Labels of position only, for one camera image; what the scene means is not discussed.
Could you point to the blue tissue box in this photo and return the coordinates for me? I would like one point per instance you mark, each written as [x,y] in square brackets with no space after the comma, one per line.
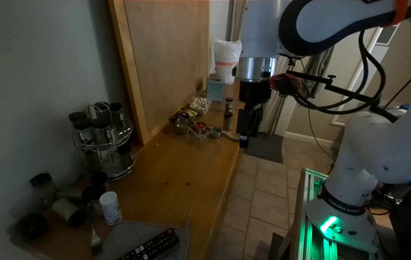
[215,88]

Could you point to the metal robot stand green light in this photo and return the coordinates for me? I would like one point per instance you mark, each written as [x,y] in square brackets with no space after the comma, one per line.
[310,226]

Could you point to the black remote control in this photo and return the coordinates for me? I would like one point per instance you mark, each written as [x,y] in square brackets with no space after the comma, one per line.
[153,246]

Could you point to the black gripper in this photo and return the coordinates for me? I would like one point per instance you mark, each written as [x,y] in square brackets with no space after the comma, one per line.
[254,94]

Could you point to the beige curtain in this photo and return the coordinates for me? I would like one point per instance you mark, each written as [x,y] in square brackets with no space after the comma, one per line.
[237,19]

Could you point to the red food package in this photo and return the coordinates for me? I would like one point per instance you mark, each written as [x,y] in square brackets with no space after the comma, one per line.
[202,130]

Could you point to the small glass shaker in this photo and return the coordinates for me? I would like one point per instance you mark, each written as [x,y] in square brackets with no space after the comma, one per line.
[95,240]

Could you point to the black round lid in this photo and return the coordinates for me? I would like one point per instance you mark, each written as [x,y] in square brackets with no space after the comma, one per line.
[32,226]

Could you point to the metal carousel spice rack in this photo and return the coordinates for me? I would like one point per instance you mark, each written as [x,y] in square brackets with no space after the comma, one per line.
[105,153]

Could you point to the wooden spoon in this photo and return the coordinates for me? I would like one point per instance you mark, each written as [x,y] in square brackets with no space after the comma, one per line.
[232,136]

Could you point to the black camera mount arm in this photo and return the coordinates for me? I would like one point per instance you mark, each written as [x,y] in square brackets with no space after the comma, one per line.
[339,88]

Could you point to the metal cup right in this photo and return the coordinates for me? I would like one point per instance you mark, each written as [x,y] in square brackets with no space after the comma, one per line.
[228,113]

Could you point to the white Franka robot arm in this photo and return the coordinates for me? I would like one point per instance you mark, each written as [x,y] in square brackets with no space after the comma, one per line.
[382,145]

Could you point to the grey placemat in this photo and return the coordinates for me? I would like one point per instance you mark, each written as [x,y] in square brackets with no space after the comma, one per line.
[118,239]

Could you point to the large wooden board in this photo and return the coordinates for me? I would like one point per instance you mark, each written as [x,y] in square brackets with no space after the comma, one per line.
[166,62]

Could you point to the dark floor mat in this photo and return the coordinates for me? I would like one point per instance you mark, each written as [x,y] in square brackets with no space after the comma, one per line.
[264,146]

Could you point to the white plastic bag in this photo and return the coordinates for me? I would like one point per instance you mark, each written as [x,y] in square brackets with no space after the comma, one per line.
[226,58]

